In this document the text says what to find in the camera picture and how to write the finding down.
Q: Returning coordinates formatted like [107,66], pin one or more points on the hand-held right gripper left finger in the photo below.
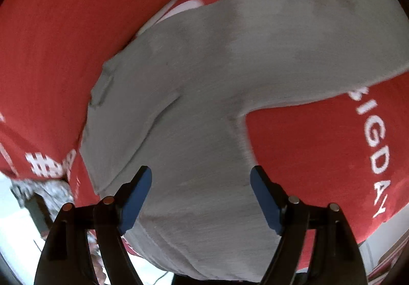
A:
[138,193]

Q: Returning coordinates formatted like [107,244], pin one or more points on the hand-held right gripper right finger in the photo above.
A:
[263,197]

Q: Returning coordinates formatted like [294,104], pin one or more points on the grey knit sweater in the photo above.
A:
[204,96]

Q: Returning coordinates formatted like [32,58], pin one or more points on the grey patterned cloth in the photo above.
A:
[48,190]

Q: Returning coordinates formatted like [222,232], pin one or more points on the red printed blanket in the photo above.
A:
[48,48]

